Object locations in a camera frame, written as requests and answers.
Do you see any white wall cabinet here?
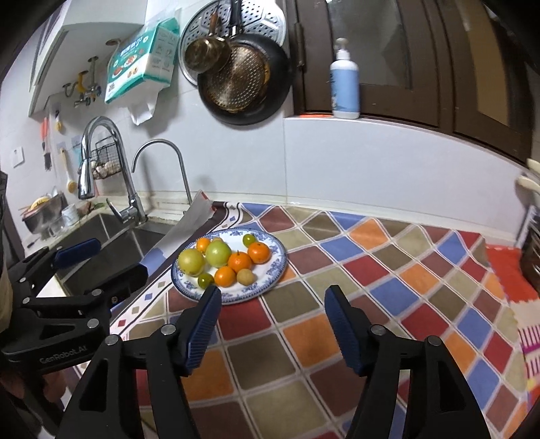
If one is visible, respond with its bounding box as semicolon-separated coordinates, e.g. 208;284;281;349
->
27;0;149;117

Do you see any wall tap with yellow handle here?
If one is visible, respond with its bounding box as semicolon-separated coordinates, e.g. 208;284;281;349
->
63;57;103;107

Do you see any orange tangerine with stem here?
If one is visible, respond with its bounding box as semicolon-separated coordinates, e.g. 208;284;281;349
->
228;251;253;273

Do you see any light green apple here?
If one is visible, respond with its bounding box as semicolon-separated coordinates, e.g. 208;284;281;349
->
205;240;233;268

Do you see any large chrome faucet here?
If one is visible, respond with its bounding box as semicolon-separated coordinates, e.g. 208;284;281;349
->
77;117;148;225

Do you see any brass saucepan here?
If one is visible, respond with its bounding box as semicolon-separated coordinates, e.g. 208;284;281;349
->
184;10;233;73

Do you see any white and blue pump bottle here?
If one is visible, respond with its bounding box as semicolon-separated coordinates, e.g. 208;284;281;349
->
330;38;360;120

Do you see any steel sink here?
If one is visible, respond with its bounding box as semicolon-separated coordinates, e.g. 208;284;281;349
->
51;211;169;296

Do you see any person's left hand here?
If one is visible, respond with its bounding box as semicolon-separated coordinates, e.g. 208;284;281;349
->
8;369;70;406

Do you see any wooden-handled dish brush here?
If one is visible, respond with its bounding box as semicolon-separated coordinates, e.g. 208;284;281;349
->
61;150;79;194

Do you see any blue and white plate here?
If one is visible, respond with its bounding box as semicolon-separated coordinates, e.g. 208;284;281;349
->
171;228;288;305

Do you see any colourful diamond pattern mat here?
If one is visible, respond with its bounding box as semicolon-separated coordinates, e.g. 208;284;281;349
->
74;190;532;439

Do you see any large yellow-green guava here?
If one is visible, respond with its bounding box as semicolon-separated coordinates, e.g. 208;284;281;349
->
178;249;206;277

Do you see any green and white tissue pack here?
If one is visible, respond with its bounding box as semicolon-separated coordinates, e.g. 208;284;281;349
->
105;17;180;126

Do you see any black wire basket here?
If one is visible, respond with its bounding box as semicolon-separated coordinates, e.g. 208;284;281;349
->
90;137;127;180

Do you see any steel steamer plate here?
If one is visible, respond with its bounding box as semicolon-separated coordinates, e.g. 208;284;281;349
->
179;0;288;85

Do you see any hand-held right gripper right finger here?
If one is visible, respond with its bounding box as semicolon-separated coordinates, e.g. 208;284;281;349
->
324;285;492;439

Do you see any thin gooseneck faucet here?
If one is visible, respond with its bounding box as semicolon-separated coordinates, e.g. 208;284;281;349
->
133;139;193;204

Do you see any steel bowl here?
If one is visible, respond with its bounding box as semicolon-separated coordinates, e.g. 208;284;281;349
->
23;194;68;233

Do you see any dark brown window frame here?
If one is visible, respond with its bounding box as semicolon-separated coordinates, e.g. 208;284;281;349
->
291;0;534;165

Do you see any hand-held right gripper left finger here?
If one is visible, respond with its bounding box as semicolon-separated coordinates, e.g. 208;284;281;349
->
61;287;223;439

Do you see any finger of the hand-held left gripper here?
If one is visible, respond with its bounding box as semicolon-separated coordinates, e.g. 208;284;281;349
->
8;237;103;296
21;264;149;326

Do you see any black frying pan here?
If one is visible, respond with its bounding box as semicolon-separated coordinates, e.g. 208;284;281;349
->
197;34;292;126

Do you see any orange patterned mat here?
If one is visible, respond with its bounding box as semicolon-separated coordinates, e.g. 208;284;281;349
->
485;244;540;406

